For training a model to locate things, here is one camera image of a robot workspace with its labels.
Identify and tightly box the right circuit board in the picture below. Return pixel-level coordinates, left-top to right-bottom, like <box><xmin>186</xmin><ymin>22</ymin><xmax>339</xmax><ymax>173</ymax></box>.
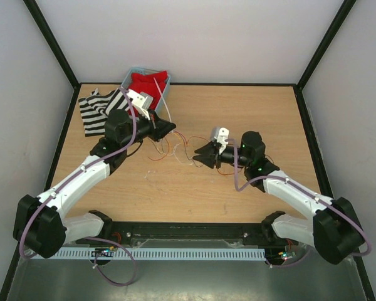
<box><xmin>278</xmin><ymin>251</ymin><xmax>296</xmax><ymax>261</ymax></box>

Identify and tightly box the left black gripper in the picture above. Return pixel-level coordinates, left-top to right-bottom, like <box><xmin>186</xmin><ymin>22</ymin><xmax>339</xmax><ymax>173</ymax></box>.
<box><xmin>121</xmin><ymin>108</ymin><xmax>175</xmax><ymax>149</ymax></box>

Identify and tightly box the black aluminium frame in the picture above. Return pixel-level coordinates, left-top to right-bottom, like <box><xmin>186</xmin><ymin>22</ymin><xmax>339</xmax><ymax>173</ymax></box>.
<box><xmin>0</xmin><ymin>0</ymin><xmax>376</xmax><ymax>301</ymax></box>

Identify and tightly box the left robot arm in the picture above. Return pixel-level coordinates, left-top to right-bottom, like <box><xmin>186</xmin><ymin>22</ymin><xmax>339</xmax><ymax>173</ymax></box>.
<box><xmin>13</xmin><ymin>110</ymin><xmax>176</xmax><ymax>258</ymax></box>

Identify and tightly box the blue plastic basket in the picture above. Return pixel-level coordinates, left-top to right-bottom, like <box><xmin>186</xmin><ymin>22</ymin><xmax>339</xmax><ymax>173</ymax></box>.
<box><xmin>122</xmin><ymin>67</ymin><xmax>171</xmax><ymax>113</ymax></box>

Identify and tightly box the left circuit board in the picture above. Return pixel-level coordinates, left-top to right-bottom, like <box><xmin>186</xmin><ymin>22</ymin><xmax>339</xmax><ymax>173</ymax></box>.
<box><xmin>91</xmin><ymin>248</ymin><xmax>115</xmax><ymax>257</ymax></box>

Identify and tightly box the circuit board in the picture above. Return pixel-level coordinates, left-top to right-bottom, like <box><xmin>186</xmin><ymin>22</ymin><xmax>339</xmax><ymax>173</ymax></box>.
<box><xmin>278</xmin><ymin>251</ymin><xmax>296</xmax><ymax>261</ymax></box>
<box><xmin>91</xmin><ymin>248</ymin><xmax>115</xmax><ymax>257</ymax></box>

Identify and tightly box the white wire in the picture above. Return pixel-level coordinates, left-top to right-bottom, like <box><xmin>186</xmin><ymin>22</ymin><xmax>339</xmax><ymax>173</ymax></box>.
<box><xmin>156</xmin><ymin>137</ymin><xmax>207</xmax><ymax>167</ymax></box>

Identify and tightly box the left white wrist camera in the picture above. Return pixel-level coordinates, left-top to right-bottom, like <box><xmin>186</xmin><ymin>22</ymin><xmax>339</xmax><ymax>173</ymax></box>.
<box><xmin>127</xmin><ymin>89</ymin><xmax>153</xmax><ymax>120</ymax></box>

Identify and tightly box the grey slotted cable duct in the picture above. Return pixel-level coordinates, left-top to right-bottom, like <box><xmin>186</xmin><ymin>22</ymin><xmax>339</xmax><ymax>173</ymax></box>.
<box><xmin>52</xmin><ymin>247</ymin><xmax>264</xmax><ymax>261</ymax></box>

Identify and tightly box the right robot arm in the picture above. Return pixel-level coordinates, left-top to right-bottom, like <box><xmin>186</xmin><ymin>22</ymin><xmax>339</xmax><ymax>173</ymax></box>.
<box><xmin>193</xmin><ymin>127</ymin><xmax>371</xmax><ymax>265</ymax></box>

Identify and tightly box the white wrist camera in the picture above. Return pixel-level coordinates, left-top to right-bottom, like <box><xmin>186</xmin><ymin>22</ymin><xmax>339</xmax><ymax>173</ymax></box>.
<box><xmin>127</xmin><ymin>89</ymin><xmax>153</xmax><ymax>120</ymax></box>
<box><xmin>210</xmin><ymin>127</ymin><xmax>229</xmax><ymax>154</ymax></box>

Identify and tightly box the white zip tie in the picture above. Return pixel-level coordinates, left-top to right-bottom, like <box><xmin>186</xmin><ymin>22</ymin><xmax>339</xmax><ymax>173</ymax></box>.
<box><xmin>154</xmin><ymin>78</ymin><xmax>172</xmax><ymax>122</ymax></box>

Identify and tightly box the black white striped cloth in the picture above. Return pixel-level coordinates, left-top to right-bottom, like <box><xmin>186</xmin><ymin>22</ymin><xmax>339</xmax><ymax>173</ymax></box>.
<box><xmin>78</xmin><ymin>88</ymin><xmax>131</xmax><ymax>137</ymax></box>

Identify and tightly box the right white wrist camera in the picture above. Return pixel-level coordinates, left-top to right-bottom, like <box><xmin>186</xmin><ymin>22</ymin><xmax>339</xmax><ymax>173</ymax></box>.
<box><xmin>210</xmin><ymin>127</ymin><xmax>229</xmax><ymax>154</ymax></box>

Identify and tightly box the red cloth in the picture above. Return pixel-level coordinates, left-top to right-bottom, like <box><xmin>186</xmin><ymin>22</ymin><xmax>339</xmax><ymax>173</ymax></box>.
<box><xmin>128</xmin><ymin>70</ymin><xmax>168</xmax><ymax>110</ymax></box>

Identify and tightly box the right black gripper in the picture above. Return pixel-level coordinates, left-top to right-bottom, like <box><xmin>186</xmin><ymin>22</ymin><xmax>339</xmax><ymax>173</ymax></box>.
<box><xmin>192</xmin><ymin>140</ymin><xmax>251</xmax><ymax>169</ymax></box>

